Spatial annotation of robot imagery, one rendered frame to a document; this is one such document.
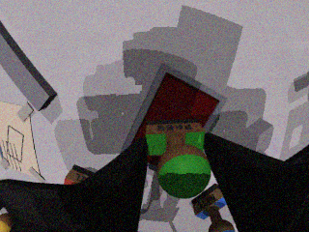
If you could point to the wooden rubber stamp with green knob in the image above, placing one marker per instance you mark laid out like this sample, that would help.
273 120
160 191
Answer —
182 169

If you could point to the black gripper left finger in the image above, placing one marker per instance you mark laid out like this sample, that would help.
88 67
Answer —
110 200

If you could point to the red-handled rubber stamp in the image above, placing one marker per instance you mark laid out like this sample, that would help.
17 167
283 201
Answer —
77 174

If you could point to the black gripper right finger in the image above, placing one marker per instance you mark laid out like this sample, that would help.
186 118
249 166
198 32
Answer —
263 194

